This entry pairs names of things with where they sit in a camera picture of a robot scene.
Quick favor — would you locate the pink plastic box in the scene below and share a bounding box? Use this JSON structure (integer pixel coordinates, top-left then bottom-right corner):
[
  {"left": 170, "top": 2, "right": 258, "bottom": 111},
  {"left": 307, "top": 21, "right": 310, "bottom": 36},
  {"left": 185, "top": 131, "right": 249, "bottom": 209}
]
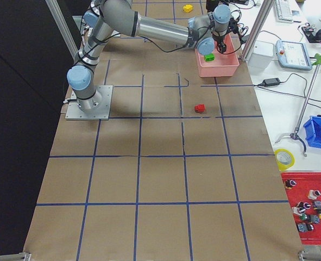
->
[{"left": 195, "top": 35, "right": 240, "bottom": 77}]

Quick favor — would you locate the aluminium frame post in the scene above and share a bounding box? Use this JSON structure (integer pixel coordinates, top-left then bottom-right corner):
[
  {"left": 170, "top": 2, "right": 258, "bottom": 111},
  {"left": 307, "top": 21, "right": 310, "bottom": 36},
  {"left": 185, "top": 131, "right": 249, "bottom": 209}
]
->
[{"left": 240, "top": 0, "right": 274, "bottom": 61}]

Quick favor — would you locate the green toy block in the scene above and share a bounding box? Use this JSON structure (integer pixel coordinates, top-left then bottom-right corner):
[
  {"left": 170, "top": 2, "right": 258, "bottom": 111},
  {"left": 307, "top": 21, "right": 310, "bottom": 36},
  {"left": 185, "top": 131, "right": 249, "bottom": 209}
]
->
[{"left": 204, "top": 53, "right": 215, "bottom": 62}]

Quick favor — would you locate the yellow toy block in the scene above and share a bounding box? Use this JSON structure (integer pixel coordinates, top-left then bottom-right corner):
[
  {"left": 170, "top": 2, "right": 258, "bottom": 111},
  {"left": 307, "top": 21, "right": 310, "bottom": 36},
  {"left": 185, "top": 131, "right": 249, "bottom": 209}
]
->
[{"left": 182, "top": 4, "right": 193, "bottom": 13}]

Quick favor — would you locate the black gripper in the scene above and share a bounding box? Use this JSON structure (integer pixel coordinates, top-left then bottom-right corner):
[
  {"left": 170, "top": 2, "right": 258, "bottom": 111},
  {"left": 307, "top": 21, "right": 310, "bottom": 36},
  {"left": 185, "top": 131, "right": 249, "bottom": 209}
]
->
[{"left": 216, "top": 36, "right": 226, "bottom": 54}]

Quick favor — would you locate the teach pendant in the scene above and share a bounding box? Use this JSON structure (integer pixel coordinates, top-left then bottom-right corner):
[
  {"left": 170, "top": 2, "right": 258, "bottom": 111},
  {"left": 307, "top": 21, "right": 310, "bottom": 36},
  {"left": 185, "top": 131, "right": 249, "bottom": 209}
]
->
[{"left": 275, "top": 40, "right": 312, "bottom": 71}]

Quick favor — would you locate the white device box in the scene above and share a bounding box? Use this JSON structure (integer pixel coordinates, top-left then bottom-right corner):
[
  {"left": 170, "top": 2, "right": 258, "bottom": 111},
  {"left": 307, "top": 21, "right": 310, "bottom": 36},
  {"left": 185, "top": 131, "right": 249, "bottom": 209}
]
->
[{"left": 248, "top": 40, "right": 274, "bottom": 69}]

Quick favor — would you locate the yellow tape roll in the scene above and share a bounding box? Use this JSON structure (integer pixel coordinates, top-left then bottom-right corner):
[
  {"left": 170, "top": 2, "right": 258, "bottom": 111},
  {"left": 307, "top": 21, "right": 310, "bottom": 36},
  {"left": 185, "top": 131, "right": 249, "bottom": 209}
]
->
[{"left": 274, "top": 148, "right": 295, "bottom": 171}]

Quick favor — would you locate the red parts tray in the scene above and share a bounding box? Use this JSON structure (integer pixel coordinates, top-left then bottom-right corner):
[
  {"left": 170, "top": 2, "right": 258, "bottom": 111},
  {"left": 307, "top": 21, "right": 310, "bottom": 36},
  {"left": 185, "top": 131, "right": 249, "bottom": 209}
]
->
[{"left": 281, "top": 172, "right": 321, "bottom": 245}]

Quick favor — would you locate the blue storage bin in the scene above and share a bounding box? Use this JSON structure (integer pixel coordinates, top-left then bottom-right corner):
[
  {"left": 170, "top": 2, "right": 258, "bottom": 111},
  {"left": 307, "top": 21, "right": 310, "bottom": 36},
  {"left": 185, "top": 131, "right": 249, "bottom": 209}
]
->
[{"left": 303, "top": 115, "right": 321, "bottom": 148}]

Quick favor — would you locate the red toy block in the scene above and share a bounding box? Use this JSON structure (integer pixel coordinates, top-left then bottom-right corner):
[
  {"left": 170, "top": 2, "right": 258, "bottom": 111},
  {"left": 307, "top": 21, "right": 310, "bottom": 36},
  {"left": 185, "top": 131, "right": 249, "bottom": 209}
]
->
[{"left": 194, "top": 104, "right": 206, "bottom": 114}]

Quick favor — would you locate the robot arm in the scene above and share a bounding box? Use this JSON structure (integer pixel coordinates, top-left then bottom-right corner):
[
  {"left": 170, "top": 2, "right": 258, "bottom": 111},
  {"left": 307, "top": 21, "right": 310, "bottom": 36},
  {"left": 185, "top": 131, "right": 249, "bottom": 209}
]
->
[{"left": 67, "top": 1, "right": 231, "bottom": 113}]

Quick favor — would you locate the black power adapter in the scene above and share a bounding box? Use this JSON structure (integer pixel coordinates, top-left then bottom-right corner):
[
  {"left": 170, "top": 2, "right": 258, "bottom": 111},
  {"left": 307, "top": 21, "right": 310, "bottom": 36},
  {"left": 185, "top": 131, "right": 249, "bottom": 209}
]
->
[{"left": 261, "top": 78, "right": 281, "bottom": 87}]

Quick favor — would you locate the reacher grabber tool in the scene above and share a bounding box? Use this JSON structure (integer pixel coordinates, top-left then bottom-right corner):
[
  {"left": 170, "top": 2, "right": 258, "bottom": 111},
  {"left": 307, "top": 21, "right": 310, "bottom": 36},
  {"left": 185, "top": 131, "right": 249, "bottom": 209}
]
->
[{"left": 275, "top": 53, "right": 321, "bottom": 157}]

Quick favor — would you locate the white keyboard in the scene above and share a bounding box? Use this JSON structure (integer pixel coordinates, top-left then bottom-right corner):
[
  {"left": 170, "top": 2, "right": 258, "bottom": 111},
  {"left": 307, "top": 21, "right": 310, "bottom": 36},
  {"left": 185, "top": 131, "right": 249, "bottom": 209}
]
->
[{"left": 274, "top": 0, "right": 293, "bottom": 23}]

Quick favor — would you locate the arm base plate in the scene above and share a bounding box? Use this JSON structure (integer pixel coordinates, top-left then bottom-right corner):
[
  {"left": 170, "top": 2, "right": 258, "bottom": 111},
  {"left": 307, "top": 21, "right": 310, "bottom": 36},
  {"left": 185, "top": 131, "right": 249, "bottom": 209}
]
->
[{"left": 65, "top": 85, "right": 114, "bottom": 120}]

